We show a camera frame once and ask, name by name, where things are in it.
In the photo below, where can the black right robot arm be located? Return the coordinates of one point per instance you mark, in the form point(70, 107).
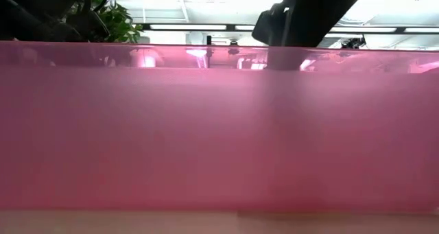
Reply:
point(319, 7)

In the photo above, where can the green leafy plant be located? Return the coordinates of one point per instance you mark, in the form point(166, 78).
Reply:
point(120, 23)

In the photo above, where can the pink-red translucent plastic basket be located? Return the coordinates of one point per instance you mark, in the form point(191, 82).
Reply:
point(205, 141)

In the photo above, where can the ceiling light strip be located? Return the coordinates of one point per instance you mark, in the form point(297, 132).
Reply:
point(363, 29)
point(422, 30)
point(188, 27)

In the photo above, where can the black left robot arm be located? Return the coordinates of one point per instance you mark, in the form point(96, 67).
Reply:
point(37, 18)

